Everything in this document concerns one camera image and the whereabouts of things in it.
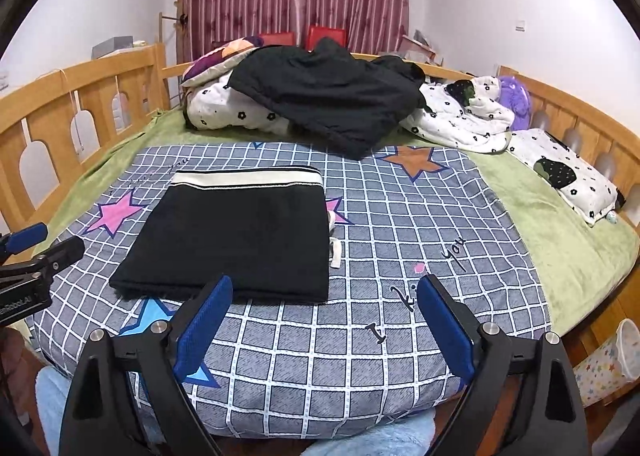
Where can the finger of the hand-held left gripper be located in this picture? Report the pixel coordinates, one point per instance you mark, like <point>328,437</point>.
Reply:
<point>62,251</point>
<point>27,236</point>

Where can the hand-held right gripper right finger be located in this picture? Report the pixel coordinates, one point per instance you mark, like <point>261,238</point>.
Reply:
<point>445,321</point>

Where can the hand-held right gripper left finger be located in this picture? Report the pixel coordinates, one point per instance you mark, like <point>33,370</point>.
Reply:
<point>200,326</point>

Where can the black pants white waistband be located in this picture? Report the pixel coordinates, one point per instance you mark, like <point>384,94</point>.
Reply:
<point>225,236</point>

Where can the grey grid star-print blanket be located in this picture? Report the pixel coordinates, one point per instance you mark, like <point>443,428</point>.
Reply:
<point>375,336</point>

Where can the green bed sheet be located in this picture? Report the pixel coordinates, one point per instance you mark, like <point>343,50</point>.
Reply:
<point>550,246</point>

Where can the star-print waste bin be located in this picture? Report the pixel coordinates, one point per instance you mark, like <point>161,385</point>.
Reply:
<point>605,366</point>

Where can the white floral pillow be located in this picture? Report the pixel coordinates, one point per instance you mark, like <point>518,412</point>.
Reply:
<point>585,191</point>

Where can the grey box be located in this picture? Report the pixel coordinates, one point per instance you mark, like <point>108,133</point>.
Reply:
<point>112,46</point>

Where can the purple plush toy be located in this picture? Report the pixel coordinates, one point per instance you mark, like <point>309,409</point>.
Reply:
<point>517,96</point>

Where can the wooden coat rack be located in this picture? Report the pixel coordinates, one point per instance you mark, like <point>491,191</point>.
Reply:
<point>162,26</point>

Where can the black garment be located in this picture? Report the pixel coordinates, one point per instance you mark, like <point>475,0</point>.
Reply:
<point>320,86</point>
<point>400,74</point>

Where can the cardboard box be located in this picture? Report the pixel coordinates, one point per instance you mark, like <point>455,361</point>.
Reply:
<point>417,44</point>

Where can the red chair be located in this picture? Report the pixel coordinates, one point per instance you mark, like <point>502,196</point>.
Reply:
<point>325,34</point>
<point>277,38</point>

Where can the wooden bed frame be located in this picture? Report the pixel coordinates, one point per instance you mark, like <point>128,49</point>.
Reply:
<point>50,91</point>

